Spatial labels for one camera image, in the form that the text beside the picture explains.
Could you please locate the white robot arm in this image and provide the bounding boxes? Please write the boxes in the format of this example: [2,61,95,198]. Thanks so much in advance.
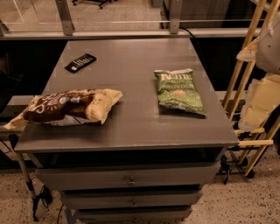
[236,20,280,131]

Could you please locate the wooden rack frame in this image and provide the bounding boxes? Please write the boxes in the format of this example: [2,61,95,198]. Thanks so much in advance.
[222,0,280,179]

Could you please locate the grey drawer cabinet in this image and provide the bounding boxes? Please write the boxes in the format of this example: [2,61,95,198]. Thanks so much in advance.
[16,38,238,224]

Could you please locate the white tripod leg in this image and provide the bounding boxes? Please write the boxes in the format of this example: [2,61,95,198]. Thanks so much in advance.
[9,134,39,221]

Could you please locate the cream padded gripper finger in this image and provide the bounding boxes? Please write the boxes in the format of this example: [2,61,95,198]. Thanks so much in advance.
[238,73,280,131]

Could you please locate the metal railing frame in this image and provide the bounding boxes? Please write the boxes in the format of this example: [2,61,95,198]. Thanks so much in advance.
[0,0,260,40]

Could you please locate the green jalapeno chip bag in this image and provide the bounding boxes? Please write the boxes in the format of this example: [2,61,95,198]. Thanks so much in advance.
[154,68,205,116]

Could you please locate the brown and cream chip bag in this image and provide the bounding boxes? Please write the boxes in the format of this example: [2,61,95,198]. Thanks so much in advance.
[3,88,123,130]

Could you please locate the black power cable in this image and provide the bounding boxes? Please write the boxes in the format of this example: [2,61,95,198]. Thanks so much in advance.
[178,26,208,71]

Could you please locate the black remote control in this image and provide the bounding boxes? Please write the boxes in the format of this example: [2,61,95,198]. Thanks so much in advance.
[65,53,96,74]

